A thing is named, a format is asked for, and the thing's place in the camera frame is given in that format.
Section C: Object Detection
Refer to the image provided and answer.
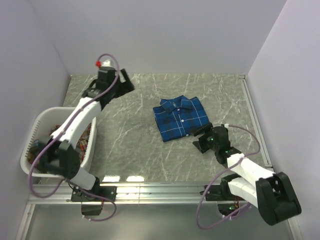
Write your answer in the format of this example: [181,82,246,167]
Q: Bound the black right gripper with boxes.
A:
[188,122,219,154]

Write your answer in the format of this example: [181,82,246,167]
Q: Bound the blue plaid long sleeve shirt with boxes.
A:
[152,95,209,142]

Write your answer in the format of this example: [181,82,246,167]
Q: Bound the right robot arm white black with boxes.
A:
[191,123,302,226]

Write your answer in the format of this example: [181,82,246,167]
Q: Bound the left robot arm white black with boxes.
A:
[29,66,135,201]

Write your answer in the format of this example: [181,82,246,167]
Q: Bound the white plastic laundry basket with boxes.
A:
[20,106,97,174]

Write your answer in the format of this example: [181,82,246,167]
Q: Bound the red brown plaid shirt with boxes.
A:
[27,123,92,164]

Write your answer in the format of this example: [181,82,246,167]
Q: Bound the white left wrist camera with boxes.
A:
[95,59,115,69]

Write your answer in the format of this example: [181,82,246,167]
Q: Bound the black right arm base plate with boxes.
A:
[205,183,235,202]

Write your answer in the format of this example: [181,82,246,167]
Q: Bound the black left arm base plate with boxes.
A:
[70,186,117,203]

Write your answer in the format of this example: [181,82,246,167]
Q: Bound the aluminium mounting rail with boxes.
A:
[27,182,207,205]

